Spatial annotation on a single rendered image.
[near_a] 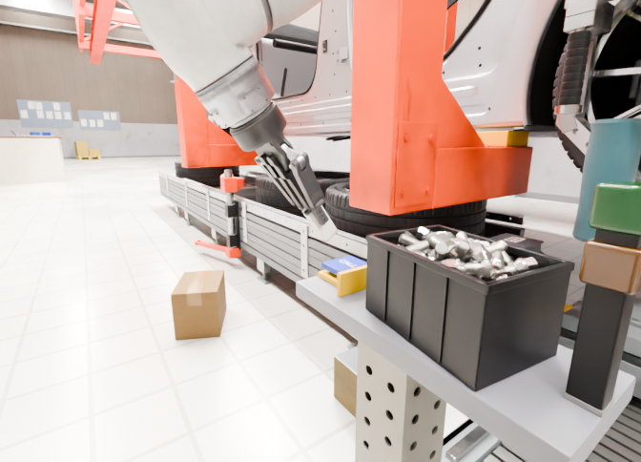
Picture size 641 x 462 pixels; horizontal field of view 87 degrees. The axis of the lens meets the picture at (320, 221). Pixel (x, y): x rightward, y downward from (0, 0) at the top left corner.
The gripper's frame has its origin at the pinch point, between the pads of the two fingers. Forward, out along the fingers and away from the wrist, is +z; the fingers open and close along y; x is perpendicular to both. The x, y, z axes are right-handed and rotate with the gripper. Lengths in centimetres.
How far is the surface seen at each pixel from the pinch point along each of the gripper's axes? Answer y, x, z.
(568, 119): 8, 67, 25
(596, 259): 36.0, 5.0, -0.1
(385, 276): 15.5, -2.7, 3.6
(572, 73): 15, 54, 6
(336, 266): 0.2, -2.3, 9.0
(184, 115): -204, 41, -8
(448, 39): -204, 321, 78
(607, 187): 35.8, 8.6, -5.1
